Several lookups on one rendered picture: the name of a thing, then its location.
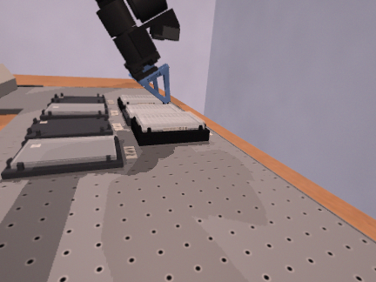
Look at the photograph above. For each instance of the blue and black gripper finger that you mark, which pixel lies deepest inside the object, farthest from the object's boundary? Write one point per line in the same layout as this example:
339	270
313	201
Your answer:
162	71
155	82

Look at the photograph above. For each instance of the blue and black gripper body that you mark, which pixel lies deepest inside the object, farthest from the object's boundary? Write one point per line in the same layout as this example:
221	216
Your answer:
134	63

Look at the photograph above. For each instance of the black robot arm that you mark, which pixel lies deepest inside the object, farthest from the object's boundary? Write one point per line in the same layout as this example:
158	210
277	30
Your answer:
116	18

